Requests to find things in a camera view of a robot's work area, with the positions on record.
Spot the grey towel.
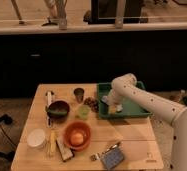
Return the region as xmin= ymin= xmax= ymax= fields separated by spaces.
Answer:
xmin=101 ymin=96 xmax=109 ymax=105

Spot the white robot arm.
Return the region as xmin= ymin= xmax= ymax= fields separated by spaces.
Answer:
xmin=108 ymin=73 xmax=187 ymax=171

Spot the green plastic tray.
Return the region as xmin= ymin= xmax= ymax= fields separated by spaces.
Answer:
xmin=97 ymin=82 xmax=151 ymax=119

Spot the pile of brown nuts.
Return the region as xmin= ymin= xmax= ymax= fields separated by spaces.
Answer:
xmin=84 ymin=97 xmax=98 ymax=112

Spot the small green cup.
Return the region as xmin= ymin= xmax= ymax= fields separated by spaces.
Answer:
xmin=77 ymin=105 xmax=90 ymax=120

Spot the dark metal cup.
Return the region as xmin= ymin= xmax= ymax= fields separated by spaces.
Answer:
xmin=74 ymin=88 xmax=84 ymax=103

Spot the orange plastic bowl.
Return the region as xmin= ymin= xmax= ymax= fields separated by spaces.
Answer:
xmin=63 ymin=121 xmax=91 ymax=151

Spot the blue sponge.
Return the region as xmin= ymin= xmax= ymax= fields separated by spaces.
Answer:
xmin=101 ymin=148 xmax=125 ymax=170

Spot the orange fruit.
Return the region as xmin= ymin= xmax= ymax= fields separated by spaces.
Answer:
xmin=70 ymin=133 xmax=84 ymax=146

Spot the silver fork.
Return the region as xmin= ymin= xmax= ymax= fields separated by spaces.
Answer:
xmin=90 ymin=142 xmax=124 ymax=161

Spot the dark green bowl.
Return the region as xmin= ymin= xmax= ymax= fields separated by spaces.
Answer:
xmin=45 ymin=100 xmax=70 ymax=118

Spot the white marker pen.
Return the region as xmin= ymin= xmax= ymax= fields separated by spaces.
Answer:
xmin=46 ymin=91 xmax=54 ymax=107

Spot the white round container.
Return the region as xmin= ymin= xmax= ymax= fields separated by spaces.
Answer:
xmin=27 ymin=129 xmax=46 ymax=149

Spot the black office chair base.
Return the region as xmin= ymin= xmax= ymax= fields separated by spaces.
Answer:
xmin=0 ymin=114 xmax=16 ymax=162

